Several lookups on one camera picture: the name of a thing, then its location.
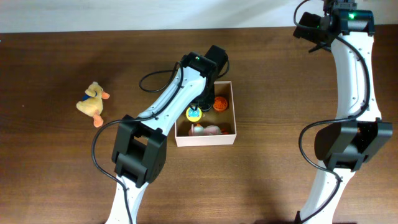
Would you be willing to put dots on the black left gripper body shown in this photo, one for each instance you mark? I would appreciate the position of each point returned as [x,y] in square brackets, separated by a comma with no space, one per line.
[207,101]

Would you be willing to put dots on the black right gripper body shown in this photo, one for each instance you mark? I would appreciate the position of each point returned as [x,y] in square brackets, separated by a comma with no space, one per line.
[323,45]

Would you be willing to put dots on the orange round disc toy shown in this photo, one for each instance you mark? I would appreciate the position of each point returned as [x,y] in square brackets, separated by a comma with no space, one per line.
[220,104]

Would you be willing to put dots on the yellow rattle drum toy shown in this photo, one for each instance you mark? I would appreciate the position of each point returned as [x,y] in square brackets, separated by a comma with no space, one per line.
[193,114]

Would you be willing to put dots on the white duck toy pink hat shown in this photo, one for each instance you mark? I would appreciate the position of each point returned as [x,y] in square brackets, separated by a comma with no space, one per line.
[211,130]

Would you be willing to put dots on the yellow plush duck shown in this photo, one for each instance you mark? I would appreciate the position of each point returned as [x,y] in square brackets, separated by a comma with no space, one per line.
[92,103]

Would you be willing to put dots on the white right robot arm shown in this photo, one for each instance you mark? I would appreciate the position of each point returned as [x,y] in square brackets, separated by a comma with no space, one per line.
[357,133]

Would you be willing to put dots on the pink square wooden box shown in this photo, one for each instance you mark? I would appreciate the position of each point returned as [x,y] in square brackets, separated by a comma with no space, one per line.
[225,120]

